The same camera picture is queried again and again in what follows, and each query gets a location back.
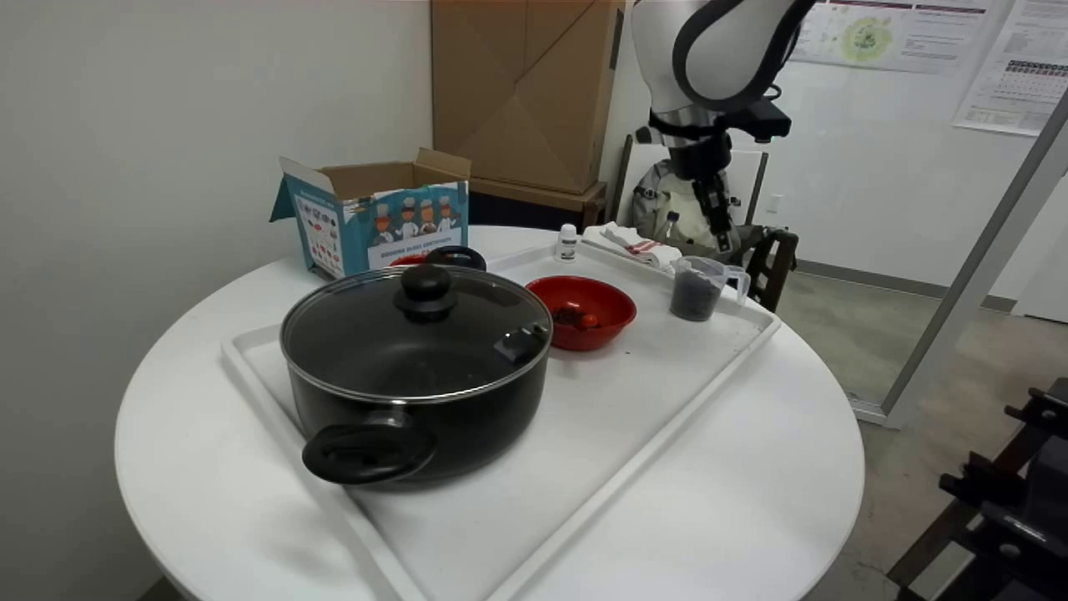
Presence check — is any white metal frame post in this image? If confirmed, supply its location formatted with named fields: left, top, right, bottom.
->
left=855, top=92, right=1068, bottom=432

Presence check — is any white towel with red stripes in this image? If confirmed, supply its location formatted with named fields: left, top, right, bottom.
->
left=580, top=219, right=687, bottom=277

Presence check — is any small white bottle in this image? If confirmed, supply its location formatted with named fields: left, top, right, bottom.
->
left=554, top=219, right=583, bottom=264

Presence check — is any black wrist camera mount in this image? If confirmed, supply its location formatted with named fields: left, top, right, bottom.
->
left=632, top=100, right=794, bottom=147

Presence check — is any small dark grey cup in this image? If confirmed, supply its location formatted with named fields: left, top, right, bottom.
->
left=668, top=254, right=752, bottom=328

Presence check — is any red plastic bowl with handle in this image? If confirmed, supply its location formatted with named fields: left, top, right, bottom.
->
left=524, top=275, right=641, bottom=355

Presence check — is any large brown cardboard box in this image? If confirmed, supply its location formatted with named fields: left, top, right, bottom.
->
left=426, top=0, right=629, bottom=196

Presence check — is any blue cardboard box with chefs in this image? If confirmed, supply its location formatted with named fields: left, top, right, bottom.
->
left=267, top=147, right=474, bottom=284

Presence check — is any black metal stand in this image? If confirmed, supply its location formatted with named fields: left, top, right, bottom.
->
left=887, top=377, right=1068, bottom=601

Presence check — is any glass pot lid black knob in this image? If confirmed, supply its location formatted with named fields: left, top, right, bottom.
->
left=276, top=260, right=559, bottom=408

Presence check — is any black cooking pot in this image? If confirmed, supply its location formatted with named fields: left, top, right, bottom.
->
left=276, top=243, right=559, bottom=492

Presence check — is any grey beige backpack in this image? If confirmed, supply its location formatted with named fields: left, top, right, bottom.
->
left=629, top=155, right=772, bottom=279

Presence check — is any dark chair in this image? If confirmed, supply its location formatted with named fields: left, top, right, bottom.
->
left=730, top=225, right=800, bottom=313

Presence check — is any white rectangular tray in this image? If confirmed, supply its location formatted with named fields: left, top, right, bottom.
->
left=216, top=237, right=780, bottom=601

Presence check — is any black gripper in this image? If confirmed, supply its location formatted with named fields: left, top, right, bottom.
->
left=664, top=131, right=746, bottom=256

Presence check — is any white wall poster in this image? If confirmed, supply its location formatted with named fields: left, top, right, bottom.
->
left=958, top=0, right=1068, bottom=140
left=794, top=0, right=1016, bottom=80

